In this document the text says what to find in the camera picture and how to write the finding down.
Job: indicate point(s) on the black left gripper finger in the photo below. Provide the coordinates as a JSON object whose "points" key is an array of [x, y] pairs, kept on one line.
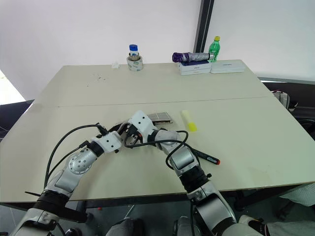
{"points": [[134, 142]]}

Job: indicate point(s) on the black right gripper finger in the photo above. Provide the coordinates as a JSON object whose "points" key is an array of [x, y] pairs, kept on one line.
{"points": [[115, 127]]}

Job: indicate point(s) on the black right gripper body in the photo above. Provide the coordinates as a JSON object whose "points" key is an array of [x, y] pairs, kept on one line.
{"points": [[131, 129]]}

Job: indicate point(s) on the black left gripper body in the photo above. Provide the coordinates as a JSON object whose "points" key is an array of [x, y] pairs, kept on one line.
{"points": [[124, 141]]}

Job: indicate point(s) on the grid pattern zip pouch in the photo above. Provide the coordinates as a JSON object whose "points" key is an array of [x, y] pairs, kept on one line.
{"points": [[161, 117]]}

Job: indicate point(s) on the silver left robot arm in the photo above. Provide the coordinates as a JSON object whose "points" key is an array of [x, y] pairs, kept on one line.
{"points": [[73, 166]]}

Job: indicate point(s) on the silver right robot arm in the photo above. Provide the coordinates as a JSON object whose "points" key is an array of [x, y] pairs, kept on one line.
{"points": [[187, 162]]}

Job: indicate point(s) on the yellow highlighter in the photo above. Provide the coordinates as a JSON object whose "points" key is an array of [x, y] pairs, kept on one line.
{"points": [[189, 121]]}

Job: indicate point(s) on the black marker with red cap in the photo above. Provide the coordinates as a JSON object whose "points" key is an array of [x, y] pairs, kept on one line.
{"points": [[209, 157]]}

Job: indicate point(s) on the small white crumpled scrap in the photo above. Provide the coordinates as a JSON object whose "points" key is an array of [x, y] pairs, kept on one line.
{"points": [[115, 65]]}

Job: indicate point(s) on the white tape roll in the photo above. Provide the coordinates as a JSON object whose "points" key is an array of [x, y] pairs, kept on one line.
{"points": [[135, 64]]}

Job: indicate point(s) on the white bottle with blue cap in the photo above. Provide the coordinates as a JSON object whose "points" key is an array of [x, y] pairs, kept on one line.
{"points": [[133, 50]]}

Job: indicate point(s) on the white box with blue lid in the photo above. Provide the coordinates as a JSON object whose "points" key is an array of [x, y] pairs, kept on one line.
{"points": [[194, 68]]}

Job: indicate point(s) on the purple folded umbrella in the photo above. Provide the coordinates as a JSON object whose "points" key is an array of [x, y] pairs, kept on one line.
{"points": [[189, 56]]}

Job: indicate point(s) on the green bottle with yellow cap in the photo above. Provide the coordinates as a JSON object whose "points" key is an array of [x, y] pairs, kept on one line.
{"points": [[214, 50]]}

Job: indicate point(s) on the flat white box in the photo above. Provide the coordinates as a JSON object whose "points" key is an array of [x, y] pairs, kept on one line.
{"points": [[227, 67]]}

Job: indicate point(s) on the white bag with red trim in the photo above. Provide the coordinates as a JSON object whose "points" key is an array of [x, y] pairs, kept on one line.
{"points": [[283, 98]]}

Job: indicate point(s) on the white mesh cloth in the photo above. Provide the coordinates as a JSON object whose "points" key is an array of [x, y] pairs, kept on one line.
{"points": [[301, 194]]}

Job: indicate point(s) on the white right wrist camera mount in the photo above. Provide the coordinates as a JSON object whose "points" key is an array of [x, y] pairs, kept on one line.
{"points": [[142, 122]]}

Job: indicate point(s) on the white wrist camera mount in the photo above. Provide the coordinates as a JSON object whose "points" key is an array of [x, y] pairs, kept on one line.
{"points": [[142, 122], [110, 142]]}

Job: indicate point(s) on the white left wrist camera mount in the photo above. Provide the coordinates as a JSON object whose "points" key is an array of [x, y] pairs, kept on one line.
{"points": [[110, 142]]}

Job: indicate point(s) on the black table frame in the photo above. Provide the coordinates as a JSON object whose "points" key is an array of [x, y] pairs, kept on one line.
{"points": [[137, 200]]}

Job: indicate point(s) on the dark vertical window frame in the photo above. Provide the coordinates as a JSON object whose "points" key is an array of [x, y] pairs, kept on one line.
{"points": [[203, 24]]}

